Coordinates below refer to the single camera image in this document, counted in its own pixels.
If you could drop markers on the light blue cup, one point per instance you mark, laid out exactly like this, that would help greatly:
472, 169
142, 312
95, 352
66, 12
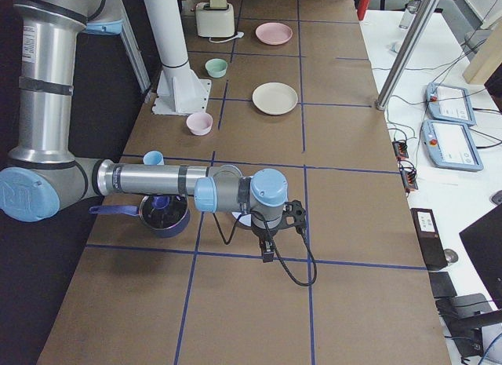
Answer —
153, 158

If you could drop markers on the black box with label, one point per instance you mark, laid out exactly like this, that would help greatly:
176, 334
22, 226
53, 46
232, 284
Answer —
428, 238

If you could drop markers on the green bowl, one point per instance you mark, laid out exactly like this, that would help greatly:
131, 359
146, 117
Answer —
216, 67

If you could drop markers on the orange black connector board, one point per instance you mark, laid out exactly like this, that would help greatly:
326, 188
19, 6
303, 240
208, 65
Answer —
400, 149

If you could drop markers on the light blue plate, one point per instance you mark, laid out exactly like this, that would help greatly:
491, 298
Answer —
244, 219

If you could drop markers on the far teach pendant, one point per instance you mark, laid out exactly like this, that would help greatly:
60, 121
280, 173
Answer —
449, 103

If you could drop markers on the clear water bottle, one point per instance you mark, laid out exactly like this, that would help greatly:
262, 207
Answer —
409, 13

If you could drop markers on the pink bowl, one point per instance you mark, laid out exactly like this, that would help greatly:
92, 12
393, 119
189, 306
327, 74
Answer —
199, 123

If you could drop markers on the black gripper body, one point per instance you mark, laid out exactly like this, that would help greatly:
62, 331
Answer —
263, 235

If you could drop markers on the pink plate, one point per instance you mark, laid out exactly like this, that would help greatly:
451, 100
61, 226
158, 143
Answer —
274, 33

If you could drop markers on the dark blue saucepan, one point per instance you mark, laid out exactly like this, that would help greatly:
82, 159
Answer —
165, 216

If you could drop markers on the cream toaster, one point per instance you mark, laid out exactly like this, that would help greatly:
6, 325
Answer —
215, 19

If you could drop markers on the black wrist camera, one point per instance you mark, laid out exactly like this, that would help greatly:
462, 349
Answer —
295, 216

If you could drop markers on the wooden board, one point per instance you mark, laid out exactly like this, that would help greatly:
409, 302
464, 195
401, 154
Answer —
486, 43

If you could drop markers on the aluminium frame post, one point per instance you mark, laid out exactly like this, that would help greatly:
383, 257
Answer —
416, 29

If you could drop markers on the black monitor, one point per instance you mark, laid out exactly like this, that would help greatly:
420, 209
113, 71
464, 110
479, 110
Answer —
482, 242

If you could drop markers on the beige plate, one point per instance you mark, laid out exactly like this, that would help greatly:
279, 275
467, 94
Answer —
275, 98

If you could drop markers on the white pedestal column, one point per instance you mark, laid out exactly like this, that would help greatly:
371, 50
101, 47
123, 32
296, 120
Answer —
180, 91

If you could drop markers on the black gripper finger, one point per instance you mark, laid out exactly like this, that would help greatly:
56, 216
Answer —
267, 251

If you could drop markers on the near teach pendant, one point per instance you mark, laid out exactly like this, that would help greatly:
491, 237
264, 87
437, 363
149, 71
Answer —
450, 145

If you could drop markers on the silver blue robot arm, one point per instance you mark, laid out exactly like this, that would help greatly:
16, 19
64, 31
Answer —
43, 176

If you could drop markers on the teach pendant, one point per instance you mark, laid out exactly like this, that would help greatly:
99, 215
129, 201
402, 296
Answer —
450, 145
449, 103

